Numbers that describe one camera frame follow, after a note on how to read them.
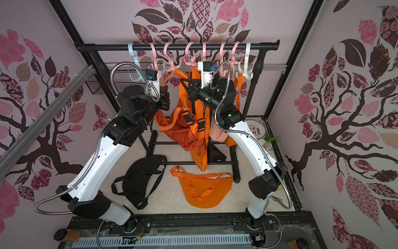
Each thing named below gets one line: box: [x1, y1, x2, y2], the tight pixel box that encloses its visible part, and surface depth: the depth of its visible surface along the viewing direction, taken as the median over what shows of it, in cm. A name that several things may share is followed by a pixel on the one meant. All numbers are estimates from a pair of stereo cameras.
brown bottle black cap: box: [53, 228, 82, 242], surface depth 65 cm
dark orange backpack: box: [154, 66, 210, 171], surface depth 66 cm
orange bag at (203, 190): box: [170, 166, 234, 209], surface depth 86 cm
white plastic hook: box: [238, 43, 257, 80], surface depth 55 cm
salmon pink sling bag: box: [209, 108, 229, 143], surface depth 82 cm
